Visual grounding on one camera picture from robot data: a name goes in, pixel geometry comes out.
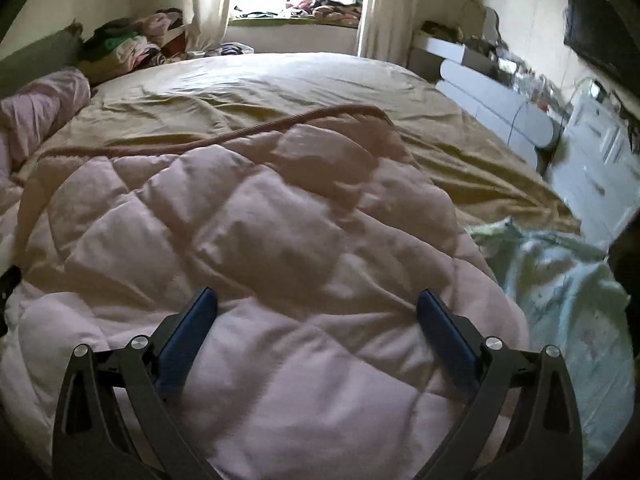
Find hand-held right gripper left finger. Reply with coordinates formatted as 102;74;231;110
52;287;219;480

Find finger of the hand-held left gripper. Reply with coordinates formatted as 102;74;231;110
0;264;23;337

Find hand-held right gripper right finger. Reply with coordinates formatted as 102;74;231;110
416;288;584;480

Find pile of colourful clothes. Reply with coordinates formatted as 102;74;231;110
79;6;202;77

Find clothes on green windowsill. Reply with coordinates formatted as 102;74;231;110
231;0;364;24

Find cartoon cat printed blanket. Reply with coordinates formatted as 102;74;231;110
464;216;632;467

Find pink quilted comforter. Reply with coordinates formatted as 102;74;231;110
0;104;532;480

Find pink pillow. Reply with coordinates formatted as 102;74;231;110
0;69;92;172

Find white scalloped vanity table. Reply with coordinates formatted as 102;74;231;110
409;29;562;162

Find white dresser with drawers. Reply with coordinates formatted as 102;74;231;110
544;94;640;242

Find clutter of small toiletries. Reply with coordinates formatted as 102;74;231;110
419;0;567;107

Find bed with tan sheet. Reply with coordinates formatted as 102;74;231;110
14;51;584;237

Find white curtain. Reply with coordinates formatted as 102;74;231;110
356;0;427;62
181;0;239;54

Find black wall television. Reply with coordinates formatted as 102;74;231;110
563;0;637;82

